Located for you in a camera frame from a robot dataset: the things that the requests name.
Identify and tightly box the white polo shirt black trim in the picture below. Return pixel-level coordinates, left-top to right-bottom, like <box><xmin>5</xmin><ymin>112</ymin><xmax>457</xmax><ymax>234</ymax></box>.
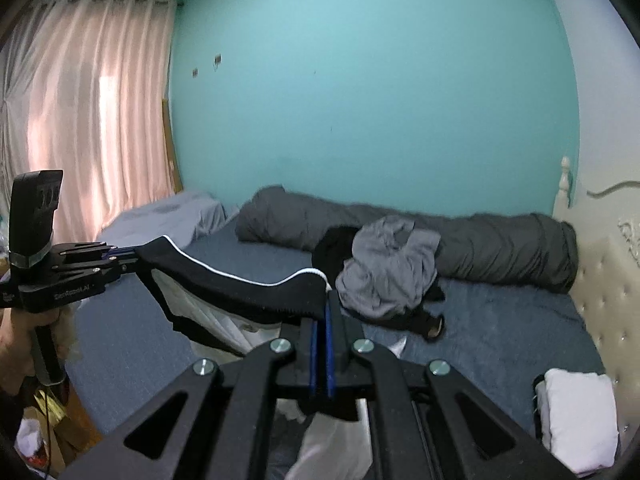
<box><xmin>133</xmin><ymin>235</ymin><xmax>409</xmax><ymax>480</ymax></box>

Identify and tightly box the cream tufted headboard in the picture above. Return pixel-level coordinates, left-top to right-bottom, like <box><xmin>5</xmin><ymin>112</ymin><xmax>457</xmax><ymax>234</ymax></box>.
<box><xmin>553</xmin><ymin>156</ymin><xmax>639</xmax><ymax>448</ymax></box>

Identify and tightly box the grey crumpled garment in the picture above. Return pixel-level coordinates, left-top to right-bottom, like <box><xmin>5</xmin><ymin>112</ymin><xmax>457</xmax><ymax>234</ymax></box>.
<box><xmin>335</xmin><ymin>216</ymin><xmax>440</xmax><ymax>320</ymax></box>

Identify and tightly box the light grey pillow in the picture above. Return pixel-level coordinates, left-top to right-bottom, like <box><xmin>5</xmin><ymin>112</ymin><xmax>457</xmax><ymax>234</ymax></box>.
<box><xmin>96</xmin><ymin>191</ymin><xmax>240</xmax><ymax>248</ymax></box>

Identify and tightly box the dark grey rolled duvet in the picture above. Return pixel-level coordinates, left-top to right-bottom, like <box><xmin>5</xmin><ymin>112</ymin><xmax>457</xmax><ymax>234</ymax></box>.
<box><xmin>235</xmin><ymin>185</ymin><xmax>579</xmax><ymax>294</ymax></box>

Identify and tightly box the black garment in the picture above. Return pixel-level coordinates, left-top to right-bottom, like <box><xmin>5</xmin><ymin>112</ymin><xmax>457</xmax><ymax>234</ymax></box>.
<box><xmin>311</xmin><ymin>217</ymin><xmax>445</xmax><ymax>341</ymax></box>

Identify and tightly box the black tracker camera box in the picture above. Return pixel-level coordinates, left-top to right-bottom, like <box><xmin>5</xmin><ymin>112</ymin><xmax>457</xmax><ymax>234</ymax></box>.
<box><xmin>9</xmin><ymin>169</ymin><xmax>63</xmax><ymax>270</ymax></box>

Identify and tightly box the pink curtain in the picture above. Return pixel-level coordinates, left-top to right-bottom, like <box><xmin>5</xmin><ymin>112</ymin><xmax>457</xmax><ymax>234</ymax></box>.
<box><xmin>1</xmin><ymin>0</ymin><xmax>176</xmax><ymax>242</ymax></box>

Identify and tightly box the wooden window frame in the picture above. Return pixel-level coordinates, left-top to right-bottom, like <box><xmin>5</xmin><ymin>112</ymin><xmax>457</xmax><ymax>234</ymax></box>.
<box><xmin>162</xmin><ymin>99</ymin><xmax>183</xmax><ymax>194</ymax></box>

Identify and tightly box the person's left hand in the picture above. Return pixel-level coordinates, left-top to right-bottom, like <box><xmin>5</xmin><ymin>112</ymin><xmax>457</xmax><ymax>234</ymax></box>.
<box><xmin>1</xmin><ymin>306</ymin><xmax>77</xmax><ymax>396</ymax></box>

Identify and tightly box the folded white clothes stack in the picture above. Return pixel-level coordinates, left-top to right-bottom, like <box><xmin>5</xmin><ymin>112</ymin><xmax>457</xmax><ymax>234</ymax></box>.
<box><xmin>535</xmin><ymin>368</ymin><xmax>618</xmax><ymax>477</ymax></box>

